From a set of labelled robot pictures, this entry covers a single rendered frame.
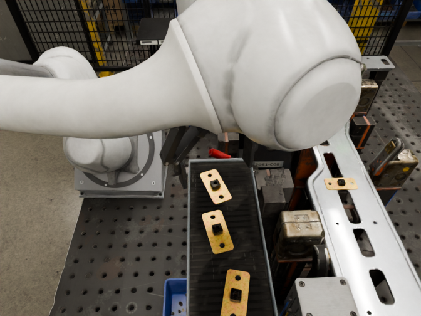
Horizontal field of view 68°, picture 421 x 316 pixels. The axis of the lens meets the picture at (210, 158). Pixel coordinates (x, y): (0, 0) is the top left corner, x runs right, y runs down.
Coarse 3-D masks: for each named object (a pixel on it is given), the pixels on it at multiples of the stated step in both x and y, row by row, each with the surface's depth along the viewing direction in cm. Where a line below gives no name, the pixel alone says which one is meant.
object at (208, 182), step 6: (204, 174) 66; (216, 174) 66; (204, 180) 65; (210, 180) 65; (216, 180) 64; (210, 186) 64; (216, 186) 63; (222, 186) 64; (210, 192) 63; (216, 192) 63; (222, 192) 63; (228, 192) 63; (216, 198) 62; (228, 198) 62
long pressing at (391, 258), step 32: (320, 160) 90; (352, 160) 91; (320, 192) 83; (352, 192) 83; (352, 224) 76; (384, 224) 76; (352, 256) 71; (384, 256) 71; (352, 288) 66; (416, 288) 66
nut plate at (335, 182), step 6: (324, 180) 85; (330, 180) 85; (336, 180) 85; (348, 180) 85; (354, 180) 85; (330, 186) 84; (336, 186) 84; (342, 186) 84; (348, 186) 84; (354, 186) 84
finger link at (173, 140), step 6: (180, 126) 47; (174, 132) 49; (180, 132) 48; (168, 138) 50; (174, 138) 48; (180, 138) 49; (168, 144) 50; (174, 144) 49; (162, 150) 52; (168, 150) 50; (174, 150) 50; (168, 156) 51; (162, 162) 52; (168, 162) 52
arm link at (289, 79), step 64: (256, 0) 22; (320, 0) 21; (192, 64) 22; (256, 64) 20; (320, 64) 19; (0, 128) 33; (64, 128) 28; (128, 128) 26; (256, 128) 21; (320, 128) 21
